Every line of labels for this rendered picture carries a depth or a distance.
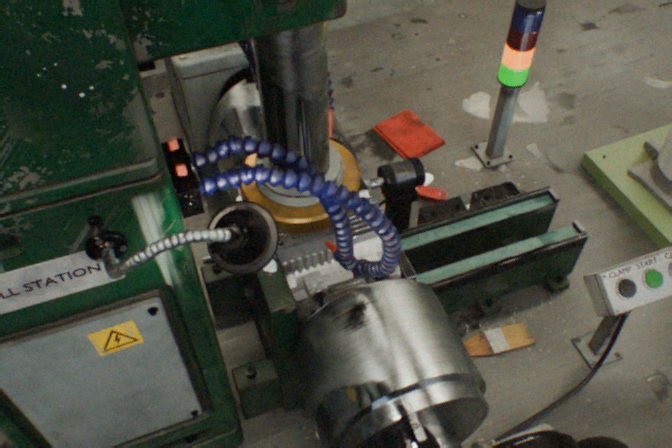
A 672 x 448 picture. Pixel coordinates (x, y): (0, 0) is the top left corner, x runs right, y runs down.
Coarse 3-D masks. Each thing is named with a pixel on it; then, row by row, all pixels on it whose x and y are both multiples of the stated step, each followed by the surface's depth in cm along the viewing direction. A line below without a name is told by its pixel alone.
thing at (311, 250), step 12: (288, 240) 107; (300, 240) 107; (312, 240) 103; (324, 240) 104; (288, 252) 103; (300, 252) 104; (312, 252) 105; (324, 252) 106; (288, 264) 105; (300, 264) 106; (312, 264) 107
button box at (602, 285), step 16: (640, 256) 114; (656, 256) 109; (608, 272) 107; (624, 272) 107; (640, 272) 108; (592, 288) 110; (608, 288) 107; (640, 288) 108; (608, 304) 107; (624, 304) 107; (640, 304) 107
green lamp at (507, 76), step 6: (504, 66) 142; (528, 66) 142; (504, 72) 143; (510, 72) 141; (516, 72) 141; (522, 72) 141; (504, 78) 143; (510, 78) 143; (516, 78) 142; (522, 78) 143; (510, 84) 144; (516, 84) 144
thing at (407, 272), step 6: (360, 180) 127; (366, 180) 127; (360, 186) 126; (366, 186) 126; (402, 252) 116; (402, 258) 115; (402, 264) 114; (408, 264) 114; (402, 270) 114; (408, 270) 113; (402, 276) 114; (408, 276) 113; (414, 276) 113
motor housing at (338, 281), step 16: (352, 224) 110; (368, 224) 110; (368, 240) 111; (304, 272) 108; (320, 272) 108; (336, 272) 109; (400, 272) 112; (304, 288) 108; (336, 288) 109; (352, 288) 110; (304, 304) 108; (304, 320) 111
